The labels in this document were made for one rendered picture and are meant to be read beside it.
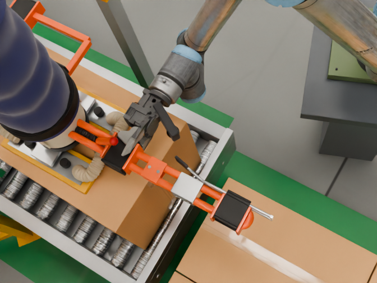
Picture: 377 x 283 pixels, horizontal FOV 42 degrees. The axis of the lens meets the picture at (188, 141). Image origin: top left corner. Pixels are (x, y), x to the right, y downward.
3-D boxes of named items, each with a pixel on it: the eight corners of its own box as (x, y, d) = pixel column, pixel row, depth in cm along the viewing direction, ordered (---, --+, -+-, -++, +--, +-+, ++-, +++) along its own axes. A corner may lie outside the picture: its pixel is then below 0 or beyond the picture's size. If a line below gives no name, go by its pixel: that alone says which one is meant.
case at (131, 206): (24, 172, 198) (-31, 139, 161) (81, 93, 207) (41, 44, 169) (145, 250, 181) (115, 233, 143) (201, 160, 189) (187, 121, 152)
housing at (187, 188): (171, 195, 135) (169, 191, 130) (184, 174, 136) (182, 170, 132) (193, 208, 133) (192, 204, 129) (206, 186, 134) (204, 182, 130)
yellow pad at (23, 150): (2, 146, 158) (-6, 141, 154) (20, 121, 161) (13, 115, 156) (86, 195, 149) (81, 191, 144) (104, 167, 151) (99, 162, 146)
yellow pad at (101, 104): (35, 98, 163) (29, 92, 158) (52, 74, 165) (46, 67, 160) (119, 142, 153) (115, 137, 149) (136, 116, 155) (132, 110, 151)
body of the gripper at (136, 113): (127, 128, 145) (148, 95, 147) (151, 141, 142) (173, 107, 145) (120, 118, 137) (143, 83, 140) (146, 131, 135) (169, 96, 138)
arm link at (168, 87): (184, 96, 147) (179, 82, 138) (175, 110, 145) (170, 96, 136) (159, 84, 149) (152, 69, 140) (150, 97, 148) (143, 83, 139)
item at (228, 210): (210, 220, 131) (208, 217, 126) (224, 196, 132) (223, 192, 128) (238, 236, 128) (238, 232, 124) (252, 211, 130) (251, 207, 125)
